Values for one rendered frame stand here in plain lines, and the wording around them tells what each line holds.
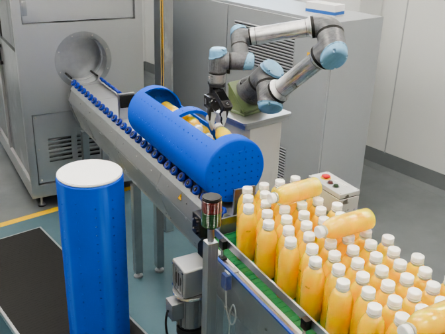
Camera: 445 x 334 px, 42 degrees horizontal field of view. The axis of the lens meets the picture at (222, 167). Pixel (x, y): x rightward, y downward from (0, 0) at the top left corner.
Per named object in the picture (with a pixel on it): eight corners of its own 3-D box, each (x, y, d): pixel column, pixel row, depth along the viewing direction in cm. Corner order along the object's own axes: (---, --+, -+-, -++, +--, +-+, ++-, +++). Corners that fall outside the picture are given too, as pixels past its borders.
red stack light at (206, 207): (215, 204, 186) (216, 193, 184) (225, 212, 181) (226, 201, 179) (197, 208, 183) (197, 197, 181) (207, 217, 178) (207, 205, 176)
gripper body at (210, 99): (218, 105, 263) (218, 79, 258) (227, 111, 256) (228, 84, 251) (202, 107, 259) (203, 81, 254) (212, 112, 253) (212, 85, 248)
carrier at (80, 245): (122, 360, 269) (135, 320, 295) (114, 190, 234) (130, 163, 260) (62, 354, 271) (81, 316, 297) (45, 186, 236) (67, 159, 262)
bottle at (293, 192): (316, 172, 214) (273, 183, 204) (326, 189, 211) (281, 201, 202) (307, 182, 220) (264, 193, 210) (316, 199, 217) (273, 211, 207)
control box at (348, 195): (325, 192, 244) (328, 170, 240) (357, 213, 229) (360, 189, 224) (306, 197, 240) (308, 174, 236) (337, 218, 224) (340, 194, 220)
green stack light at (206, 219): (214, 217, 188) (215, 204, 186) (224, 226, 183) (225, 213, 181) (197, 222, 185) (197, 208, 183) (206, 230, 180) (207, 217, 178)
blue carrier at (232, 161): (177, 131, 321) (176, 81, 309) (263, 195, 251) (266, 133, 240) (128, 140, 308) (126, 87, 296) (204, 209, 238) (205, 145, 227)
